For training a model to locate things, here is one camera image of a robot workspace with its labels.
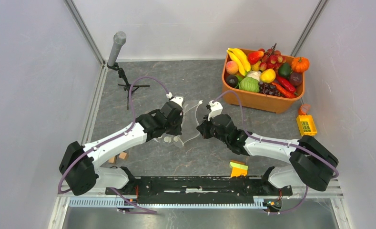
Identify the clear dotted zip top bag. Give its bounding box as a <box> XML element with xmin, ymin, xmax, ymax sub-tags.
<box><xmin>155</xmin><ymin>100</ymin><xmax>203</xmax><ymax>148</ymax></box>

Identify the dark purple grape bunch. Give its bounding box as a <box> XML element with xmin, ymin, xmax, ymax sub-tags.
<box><xmin>258</xmin><ymin>82</ymin><xmax>282</xmax><ymax>97</ymax></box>

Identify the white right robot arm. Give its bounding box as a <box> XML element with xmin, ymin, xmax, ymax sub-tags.
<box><xmin>196</xmin><ymin>114</ymin><xmax>339</xmax><ymax>195</ymax></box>

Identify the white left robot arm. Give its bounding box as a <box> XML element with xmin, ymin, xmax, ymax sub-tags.
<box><xmin>58</xmin><ymin>96</ymin><xmax>184</xmax><ymax>196</ymax></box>

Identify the orange plastic bin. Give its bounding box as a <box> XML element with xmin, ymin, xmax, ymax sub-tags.
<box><xmin>221</xmin><ymin>55</ymin><xmax>305</xmax><ymax>114</ymax></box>

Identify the orange yellow block stack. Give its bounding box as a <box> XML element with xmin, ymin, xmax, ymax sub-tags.
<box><xmin>229</xmin><ymin>160</ymin><xmax>248</xmax><ymax>177</ymax></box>

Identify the green toy cabbage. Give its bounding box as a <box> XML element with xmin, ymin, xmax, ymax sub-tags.
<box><xmin>239</xmin><ymin>77</ymin><xmax>260</xmax><ymax>93</ymax></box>

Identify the tan wooden cube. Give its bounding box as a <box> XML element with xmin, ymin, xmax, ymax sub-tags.
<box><xmin>118</xmin><ymin>152</ymin><xmax>129</xmax><ymax>160</ymax></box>
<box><xmin>108</xmin><ymin>156</ymin><xmax>117</xmax><ymax>164</ymax></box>

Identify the white toy cauliflower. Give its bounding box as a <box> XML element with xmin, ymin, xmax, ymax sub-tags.
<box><xmin>246</xmin><ymin>71</ymin><xmax>262</xmax><ymax>81</ymax></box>

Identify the yellow banana bunch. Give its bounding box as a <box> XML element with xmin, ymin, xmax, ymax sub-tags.
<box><xmin>226</xmin><ymin>48</ymin><xmax>251</xmax><ymax>76</ymax></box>

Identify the yellow toy lemon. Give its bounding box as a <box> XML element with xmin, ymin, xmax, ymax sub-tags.
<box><xmin>260</xmin><ymin>69</ymin><xmax>276</xmax><ymax>83</ymax></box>

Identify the red toy chili pepper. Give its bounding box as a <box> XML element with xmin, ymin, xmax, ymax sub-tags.
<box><xmin>276</xmin><ymin>75</ymin><xmax>296</xmax><ymax>94</ymax></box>

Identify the red grape bunch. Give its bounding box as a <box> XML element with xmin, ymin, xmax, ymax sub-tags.
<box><xmin>259</xmin><ymin>43</ymin><xmax>286</xmax><ymax>72</ymax></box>

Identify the small orange toy piece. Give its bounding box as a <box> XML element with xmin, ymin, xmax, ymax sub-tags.
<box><xmin>298</xmin><ymin>104</ymin><xmax>311</xmax><ymax>115</ymax></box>

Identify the yellow toy basket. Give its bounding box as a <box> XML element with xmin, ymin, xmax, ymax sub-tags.
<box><xmin>296</xmin><ymin>115</ymin><xmax>317</xmax><ymax>136</ymax></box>

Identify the grey microphone on tripod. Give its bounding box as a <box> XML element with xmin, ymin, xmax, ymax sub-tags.
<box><xmin>106</xmin><ymin>31</ymin><xmax>151</xmax><ymax>110</ymax></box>

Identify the orange toy pumpkin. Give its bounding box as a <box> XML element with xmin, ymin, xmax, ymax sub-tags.
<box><xmin>291</xmin><ymin>57</ymin><xmax>310</xmax><ymax>73</ymax></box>

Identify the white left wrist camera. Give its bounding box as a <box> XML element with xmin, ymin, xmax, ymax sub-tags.
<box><xmin>166</xmin><ymin>92</ymin><xmax>184</xmax><ymax>108</ymax></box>

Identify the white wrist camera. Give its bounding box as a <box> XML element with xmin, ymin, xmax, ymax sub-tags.
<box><xmin>206</xmin><ymin>100</ymin><xmax>223</xmax><ymax>121</ymax></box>
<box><xmin>166</xmin><ymin>92</ymin><xmax>184</xmax><ymax>108</ymax></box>

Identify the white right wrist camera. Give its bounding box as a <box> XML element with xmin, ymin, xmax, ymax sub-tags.
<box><xmin>206</xmin><ymin>100</ymin><xmax>223</xmax><ymax>121</ymax></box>

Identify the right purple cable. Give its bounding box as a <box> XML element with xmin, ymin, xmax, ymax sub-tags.
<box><xmin>211</xmin><ymin>90</ymin><xmax>340</xmax><ymax>216</ymax></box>

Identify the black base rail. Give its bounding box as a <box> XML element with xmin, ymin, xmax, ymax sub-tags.
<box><xmin>118</xmin><ymin>176</ymin><xmax>293</xmax><ymax>204</ymax></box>

